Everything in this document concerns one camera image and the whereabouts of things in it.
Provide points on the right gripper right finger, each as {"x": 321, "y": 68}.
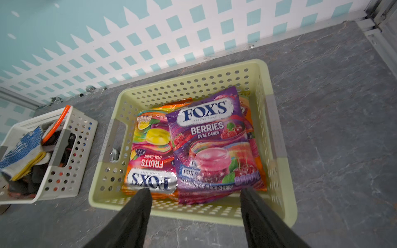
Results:
{"x": 263, "y": 227}

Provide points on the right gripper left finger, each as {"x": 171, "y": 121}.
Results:
{"x": 128, "y": 228}

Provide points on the orange Fox's fruits bag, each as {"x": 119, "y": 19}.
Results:
{"x": 151, "y": 164}

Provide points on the purple Fox's berries bag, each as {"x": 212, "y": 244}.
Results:
{"x": 212, "y": 151}

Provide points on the orange white candy bag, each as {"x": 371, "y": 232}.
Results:
{"x": 246, "y": 111}

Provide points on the white plastic basket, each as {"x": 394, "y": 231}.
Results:
{"x": 66, "y": 168}

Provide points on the green plastic basket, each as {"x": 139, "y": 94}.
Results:
{"x": 250, "y": 77}

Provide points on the metal fitting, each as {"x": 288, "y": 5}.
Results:
{"x": 114, "y": 155}

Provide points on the blue white work glove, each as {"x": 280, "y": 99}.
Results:
{"x": 27, "y": 153}

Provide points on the orange tube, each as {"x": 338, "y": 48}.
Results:
{"x": 56, "y": 125}

